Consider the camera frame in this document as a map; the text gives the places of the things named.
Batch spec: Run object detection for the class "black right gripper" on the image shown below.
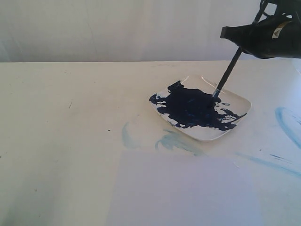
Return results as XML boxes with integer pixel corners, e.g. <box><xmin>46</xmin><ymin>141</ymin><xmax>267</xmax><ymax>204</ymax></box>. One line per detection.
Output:
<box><xmin>220</xmin><ymin>17</ymin><xmax>301</xmax><ymax>59</ymax></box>

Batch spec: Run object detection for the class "black paintbrush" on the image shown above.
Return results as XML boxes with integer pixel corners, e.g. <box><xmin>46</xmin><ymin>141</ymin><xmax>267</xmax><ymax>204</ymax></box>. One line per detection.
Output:
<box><xmin>208</xmin><ymin>0</ymin><xmax>268</xmax><ymax>107</ymax></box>

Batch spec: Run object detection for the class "white square paint plate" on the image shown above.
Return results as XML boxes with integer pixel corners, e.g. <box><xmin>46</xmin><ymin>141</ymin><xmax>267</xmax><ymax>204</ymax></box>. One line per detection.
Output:
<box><xmin>149</xmin><ymin>75</ymin><xmax>252</xmax><ymax>141</ymax></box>

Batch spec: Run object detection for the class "white paper sheet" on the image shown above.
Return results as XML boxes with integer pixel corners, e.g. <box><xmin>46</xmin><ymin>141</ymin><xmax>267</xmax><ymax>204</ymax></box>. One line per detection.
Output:
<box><xmin>112</xmin><ymin>150</ymin><xmax>301</xmax><ymax>226</ymax></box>

